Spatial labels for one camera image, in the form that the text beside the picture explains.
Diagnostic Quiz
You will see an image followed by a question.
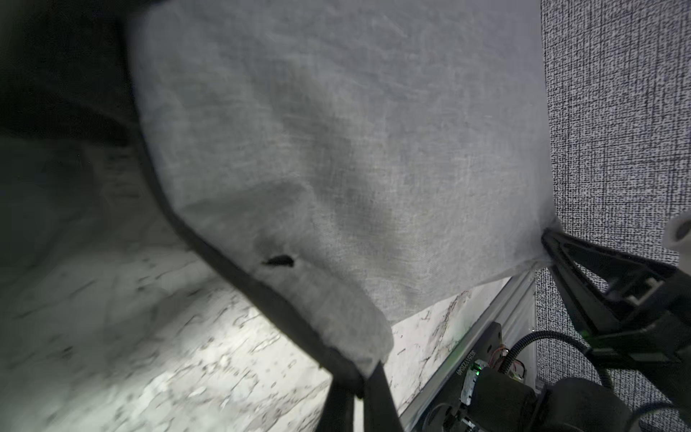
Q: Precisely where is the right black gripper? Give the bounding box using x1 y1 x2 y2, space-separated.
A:
542 230 690 372

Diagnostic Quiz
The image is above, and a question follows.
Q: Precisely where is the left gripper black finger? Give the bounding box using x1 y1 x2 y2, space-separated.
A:
315 363 404 432

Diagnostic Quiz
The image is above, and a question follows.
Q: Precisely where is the grey laptop bag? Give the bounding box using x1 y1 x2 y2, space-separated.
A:
124 1 558 393
1 1 148 141

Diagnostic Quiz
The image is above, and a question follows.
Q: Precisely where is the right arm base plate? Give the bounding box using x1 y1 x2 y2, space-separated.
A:
409 320 527 432

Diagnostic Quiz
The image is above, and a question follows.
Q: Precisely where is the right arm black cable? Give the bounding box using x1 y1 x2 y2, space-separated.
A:
496 330 617 392

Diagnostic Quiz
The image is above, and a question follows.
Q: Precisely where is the aluminium front rail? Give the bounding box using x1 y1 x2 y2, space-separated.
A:
401 271 536 431

